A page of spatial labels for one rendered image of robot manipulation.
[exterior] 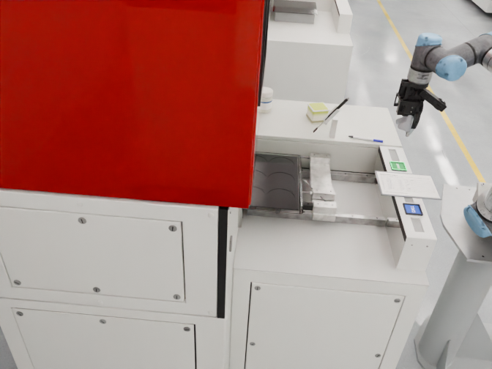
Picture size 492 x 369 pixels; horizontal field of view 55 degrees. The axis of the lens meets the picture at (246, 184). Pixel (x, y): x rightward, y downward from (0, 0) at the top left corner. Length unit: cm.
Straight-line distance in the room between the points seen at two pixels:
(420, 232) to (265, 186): 56
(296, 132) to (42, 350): 122
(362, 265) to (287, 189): 38
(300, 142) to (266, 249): 54
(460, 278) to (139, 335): 127
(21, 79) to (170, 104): 31
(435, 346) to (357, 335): 67
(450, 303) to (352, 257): 68
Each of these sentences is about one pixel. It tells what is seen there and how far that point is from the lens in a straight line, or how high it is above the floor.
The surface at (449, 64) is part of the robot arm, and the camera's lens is 155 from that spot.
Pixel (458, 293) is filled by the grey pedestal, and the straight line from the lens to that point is 214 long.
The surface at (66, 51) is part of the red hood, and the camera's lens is 101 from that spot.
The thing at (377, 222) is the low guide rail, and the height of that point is 84.
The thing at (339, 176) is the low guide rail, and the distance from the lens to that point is 196.
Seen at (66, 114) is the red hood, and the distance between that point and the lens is 107.
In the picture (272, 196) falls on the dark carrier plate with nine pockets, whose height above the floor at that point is 90.
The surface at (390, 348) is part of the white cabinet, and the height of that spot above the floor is 48.
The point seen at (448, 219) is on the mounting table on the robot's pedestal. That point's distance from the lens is 192.
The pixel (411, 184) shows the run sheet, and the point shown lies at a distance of 178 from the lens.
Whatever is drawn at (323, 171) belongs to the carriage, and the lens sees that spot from 190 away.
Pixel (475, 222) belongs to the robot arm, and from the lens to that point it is 169.
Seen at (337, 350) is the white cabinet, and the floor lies 44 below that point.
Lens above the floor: 192
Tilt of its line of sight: 36 degrees down
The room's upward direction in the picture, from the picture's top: 3 degrees clockwise
